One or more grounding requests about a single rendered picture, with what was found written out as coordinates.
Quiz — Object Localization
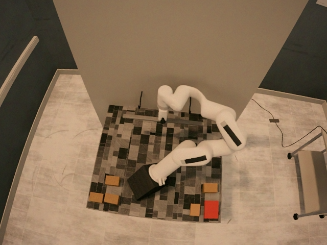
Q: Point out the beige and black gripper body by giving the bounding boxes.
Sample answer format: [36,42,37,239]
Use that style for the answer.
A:
[158,109,168,121]

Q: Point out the red rectangular block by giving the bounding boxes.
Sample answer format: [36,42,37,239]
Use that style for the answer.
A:
[204,201,218,218]

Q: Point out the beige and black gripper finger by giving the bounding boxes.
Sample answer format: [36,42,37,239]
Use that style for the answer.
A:
[160,117,166,124]

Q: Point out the beige wall panel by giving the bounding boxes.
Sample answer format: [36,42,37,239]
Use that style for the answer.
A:
[53,0,309,127]

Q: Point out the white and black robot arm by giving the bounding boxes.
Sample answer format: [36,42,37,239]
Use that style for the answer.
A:
[149,85,248,186]

